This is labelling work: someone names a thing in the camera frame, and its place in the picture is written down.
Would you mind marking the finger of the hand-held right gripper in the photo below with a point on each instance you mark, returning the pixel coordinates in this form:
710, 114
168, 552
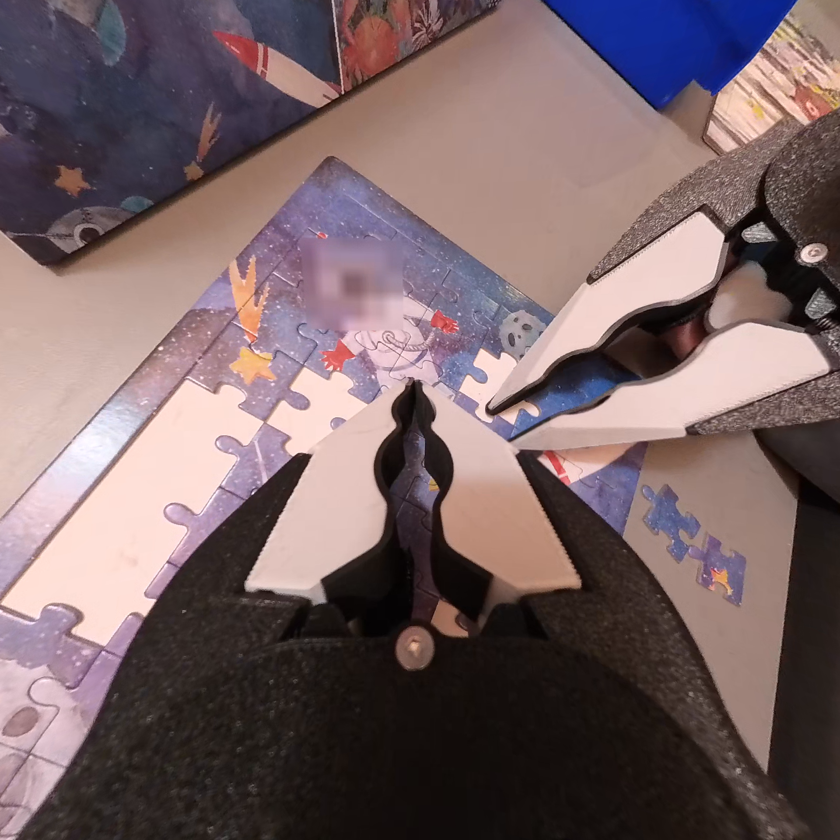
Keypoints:
735, 380
643, 275

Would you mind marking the blue jigsaw piece orange mark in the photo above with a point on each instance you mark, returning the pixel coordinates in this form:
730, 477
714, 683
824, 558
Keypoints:
722, 571

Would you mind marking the blue jigsaw puzzle piece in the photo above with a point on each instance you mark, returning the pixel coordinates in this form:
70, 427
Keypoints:
666, 518

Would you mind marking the beige desk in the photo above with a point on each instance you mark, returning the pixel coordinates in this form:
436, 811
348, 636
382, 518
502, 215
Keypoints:
459, 131

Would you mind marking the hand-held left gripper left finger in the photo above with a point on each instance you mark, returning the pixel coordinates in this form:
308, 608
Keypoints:
315, 525

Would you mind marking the person's right hand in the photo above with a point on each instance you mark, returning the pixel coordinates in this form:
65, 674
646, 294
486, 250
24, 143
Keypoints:
682, 338

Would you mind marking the blue plastic bin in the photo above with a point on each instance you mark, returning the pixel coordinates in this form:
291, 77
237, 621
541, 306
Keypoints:
656, 39

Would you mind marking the space print puzzle box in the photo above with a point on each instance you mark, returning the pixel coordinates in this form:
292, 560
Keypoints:
131, 98

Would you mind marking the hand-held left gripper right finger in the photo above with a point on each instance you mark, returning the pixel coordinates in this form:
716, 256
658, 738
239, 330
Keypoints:
505, 525

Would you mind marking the space jigsaw puzzle board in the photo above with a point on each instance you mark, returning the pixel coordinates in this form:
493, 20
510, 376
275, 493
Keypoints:
459, 289

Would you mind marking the grey and red puzzle board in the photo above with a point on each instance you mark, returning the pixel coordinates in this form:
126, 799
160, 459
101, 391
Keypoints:
774, 79

